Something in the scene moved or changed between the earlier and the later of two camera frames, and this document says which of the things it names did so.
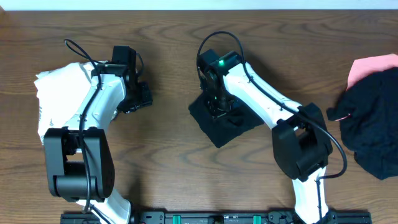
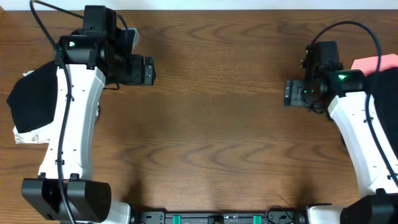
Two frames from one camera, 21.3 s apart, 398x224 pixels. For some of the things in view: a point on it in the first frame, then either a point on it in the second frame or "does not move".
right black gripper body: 220,105 to 303,94
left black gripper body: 140,97 to 128,71
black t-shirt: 222,129 to 33,101
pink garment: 362,68 does not move
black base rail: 219,217 does not move
